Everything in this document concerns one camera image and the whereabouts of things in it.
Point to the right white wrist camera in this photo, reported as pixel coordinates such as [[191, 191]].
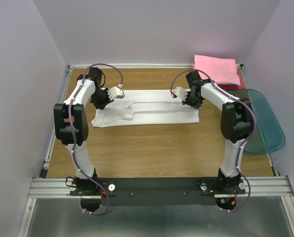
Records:
[[180, 93]]

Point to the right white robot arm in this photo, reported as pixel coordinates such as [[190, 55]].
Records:
[[237, 123]]

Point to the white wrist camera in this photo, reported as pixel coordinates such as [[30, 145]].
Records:
[[115, 93], [180, 93]]

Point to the aluminium front rail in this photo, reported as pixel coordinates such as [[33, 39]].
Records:
[[253, 187]]

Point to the teal plastic bin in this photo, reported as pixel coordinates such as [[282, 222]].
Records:
[[269, 136]]

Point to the folded red t shirt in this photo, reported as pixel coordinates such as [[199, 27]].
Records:
[[228, 88]]

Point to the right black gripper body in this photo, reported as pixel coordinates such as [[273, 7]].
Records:
[[194, 101]]

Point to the folded pink t shirt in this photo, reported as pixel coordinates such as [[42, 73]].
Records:
[[221, 71]]

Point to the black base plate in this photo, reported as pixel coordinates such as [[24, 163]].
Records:
[[104, 201]]

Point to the white t shirt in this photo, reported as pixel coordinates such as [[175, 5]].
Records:
[[145, 107]]

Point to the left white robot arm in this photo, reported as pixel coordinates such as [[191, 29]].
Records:
[[70, 122]]

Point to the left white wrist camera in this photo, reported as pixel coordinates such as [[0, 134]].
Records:
[[115, 93]]

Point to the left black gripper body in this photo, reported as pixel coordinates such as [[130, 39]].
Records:
[[100, 98]]

